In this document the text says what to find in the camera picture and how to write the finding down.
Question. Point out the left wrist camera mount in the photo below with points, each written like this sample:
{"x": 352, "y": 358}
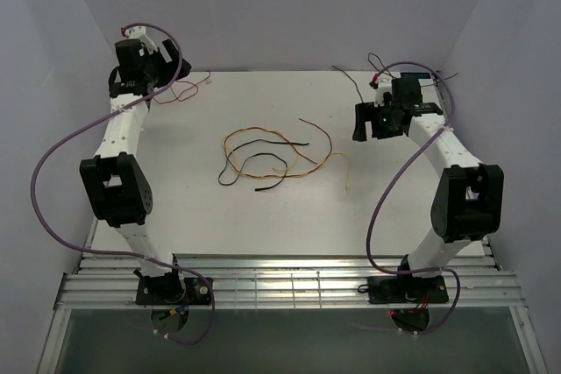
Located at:
{"x": 141, "y": 33}

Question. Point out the right blue logo sticker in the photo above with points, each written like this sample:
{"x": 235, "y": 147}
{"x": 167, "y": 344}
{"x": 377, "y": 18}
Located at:
{"x": 416, "y": 75}

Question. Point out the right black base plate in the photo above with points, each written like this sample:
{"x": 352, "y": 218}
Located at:
{"x": 405, "y": 290}

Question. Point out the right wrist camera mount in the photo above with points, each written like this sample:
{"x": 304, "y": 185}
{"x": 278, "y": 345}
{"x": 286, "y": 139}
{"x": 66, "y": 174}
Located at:
{"x": 381, "y": 84}

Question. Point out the aluminium rail frame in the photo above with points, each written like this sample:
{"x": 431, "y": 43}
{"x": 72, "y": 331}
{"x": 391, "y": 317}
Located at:
{"x": 258, "y": 184}

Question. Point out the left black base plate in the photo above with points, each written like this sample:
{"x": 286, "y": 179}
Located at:
{"x": 195, "y": 291}

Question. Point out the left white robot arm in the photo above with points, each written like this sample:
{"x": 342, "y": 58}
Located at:
{"x": 118, "y": 191}

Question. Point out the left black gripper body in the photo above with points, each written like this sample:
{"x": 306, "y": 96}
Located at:
{"x": 157, "y": 69}

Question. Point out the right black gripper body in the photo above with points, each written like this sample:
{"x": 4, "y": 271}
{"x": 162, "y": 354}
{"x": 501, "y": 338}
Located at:
{"x": 384, "y": 127}

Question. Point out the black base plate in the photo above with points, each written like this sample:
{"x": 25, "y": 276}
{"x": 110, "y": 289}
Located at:
{"x": 195, "y": 291}
{"x": 405, "y": 290}

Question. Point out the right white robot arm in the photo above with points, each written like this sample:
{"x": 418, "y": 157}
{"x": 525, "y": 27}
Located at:
{"x": 467, "y": 203}

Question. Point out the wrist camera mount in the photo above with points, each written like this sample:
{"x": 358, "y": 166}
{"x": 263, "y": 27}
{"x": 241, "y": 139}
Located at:
{"x": 141, "y": 33}
{"x": 381, "y": 84}

